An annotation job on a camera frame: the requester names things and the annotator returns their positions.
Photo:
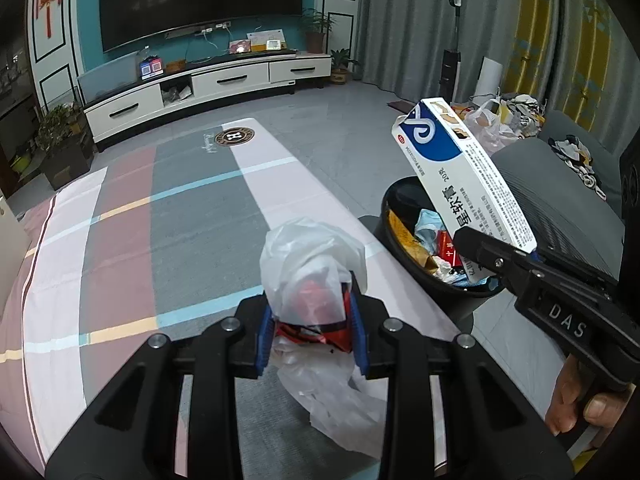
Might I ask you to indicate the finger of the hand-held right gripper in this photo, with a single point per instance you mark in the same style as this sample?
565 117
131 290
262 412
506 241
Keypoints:
487 250

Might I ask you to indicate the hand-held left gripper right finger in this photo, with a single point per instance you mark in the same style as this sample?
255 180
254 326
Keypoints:
358 332

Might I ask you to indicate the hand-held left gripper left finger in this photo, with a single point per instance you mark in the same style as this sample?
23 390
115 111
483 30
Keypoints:
265 337

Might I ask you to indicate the red box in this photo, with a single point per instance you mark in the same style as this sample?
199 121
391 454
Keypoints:
445 249

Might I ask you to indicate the blue face mask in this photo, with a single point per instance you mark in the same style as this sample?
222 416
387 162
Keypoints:
428 222

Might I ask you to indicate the white blue medicine box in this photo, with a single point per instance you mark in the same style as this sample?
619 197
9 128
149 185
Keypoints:
465 170

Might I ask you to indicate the yellow snack bag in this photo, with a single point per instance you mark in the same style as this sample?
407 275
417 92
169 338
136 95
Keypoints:
402 232

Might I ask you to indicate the white plastic bag red packet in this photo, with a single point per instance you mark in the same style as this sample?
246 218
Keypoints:
310 260

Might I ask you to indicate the black trash bin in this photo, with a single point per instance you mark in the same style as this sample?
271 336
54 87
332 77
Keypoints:
400 195

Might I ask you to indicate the person's right hand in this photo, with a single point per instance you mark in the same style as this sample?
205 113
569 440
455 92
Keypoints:
567 405

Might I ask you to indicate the grey sofa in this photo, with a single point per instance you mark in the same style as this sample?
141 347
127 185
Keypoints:
560 200

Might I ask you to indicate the pile of patterned cloth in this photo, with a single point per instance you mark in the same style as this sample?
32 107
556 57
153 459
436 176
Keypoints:
522 112
575 160

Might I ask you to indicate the white plastic shopping bag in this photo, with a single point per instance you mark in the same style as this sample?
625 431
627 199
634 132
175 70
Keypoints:
487 122

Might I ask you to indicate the white paper roll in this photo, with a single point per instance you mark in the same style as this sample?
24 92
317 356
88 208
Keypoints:
487 80

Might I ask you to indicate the black upright vacuum cleaner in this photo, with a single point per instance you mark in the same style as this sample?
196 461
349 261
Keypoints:
450 60

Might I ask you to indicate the yellow patterned curtain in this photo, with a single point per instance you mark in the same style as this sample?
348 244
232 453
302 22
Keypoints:
545 25

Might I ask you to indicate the grey curtain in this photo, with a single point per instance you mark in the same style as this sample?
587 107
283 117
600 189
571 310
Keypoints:
400 20

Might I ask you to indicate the white television cabinet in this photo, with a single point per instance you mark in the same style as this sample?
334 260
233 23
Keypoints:
225 80

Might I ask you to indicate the tall potted plant brown pot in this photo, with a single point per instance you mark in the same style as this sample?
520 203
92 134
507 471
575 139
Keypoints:
316 30

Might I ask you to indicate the leafy potted plant dark pot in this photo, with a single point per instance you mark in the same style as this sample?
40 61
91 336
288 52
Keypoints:
62 135

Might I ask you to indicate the red blue code placard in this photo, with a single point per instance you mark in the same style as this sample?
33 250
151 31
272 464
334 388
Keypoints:
151 68

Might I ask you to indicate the clear glass panel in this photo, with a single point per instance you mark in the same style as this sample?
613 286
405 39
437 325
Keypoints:
107 77

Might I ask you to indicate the large flat television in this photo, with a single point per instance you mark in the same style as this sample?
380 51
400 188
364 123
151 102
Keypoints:
200 0

